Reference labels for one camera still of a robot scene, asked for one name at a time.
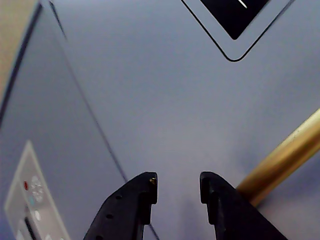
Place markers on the blue dishwasher print door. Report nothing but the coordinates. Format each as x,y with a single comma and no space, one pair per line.
50,125

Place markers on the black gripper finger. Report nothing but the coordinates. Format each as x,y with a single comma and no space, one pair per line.
125,207
232,212

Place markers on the blue shopping list cabinet door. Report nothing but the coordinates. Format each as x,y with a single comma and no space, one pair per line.
162,100

